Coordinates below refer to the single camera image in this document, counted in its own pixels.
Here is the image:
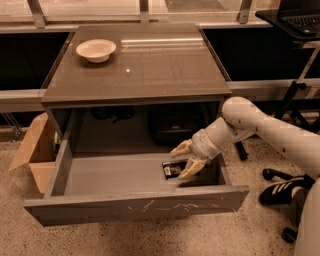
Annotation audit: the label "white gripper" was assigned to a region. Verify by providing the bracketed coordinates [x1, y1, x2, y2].
[169, 128, 221, 179]

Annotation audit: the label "black rxbar chocolate bar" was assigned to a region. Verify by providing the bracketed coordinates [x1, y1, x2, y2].
[162, 160, 187, 179]

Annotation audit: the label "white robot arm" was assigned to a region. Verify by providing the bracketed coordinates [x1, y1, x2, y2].
[170, 97, 320, 256]

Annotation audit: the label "grey cabinet with glass top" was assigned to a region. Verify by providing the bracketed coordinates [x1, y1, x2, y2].
[42, 23, 231, 135]

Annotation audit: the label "grey open top drawer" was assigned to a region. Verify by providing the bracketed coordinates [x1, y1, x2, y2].
[25, 106, 249, 226]

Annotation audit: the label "black bag under cabinet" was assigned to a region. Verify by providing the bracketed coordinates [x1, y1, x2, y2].
[148, 104, 203, 146]

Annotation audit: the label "black white sneaker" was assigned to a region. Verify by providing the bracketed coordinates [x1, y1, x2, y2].
[259, 176, 314, 206]

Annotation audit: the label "brown trouser leg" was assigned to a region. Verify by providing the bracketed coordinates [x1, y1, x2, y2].
[291, 188, 309, 227]

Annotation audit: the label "black office chair base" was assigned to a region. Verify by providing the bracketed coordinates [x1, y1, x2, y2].
[262, 168, 316, 245]

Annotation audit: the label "white ceramic bowl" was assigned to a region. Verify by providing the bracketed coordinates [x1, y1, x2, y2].
[76, 39, 117, 63]

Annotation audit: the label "brown cardboard box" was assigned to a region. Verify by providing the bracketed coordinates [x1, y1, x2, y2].
[9, 113, 55, 194]

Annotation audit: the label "black laptop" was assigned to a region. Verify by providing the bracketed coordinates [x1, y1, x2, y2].
[277, 0, 320, 35]

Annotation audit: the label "black cables under cabinet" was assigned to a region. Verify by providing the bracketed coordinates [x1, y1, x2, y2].
[90, 105, 137, 124]

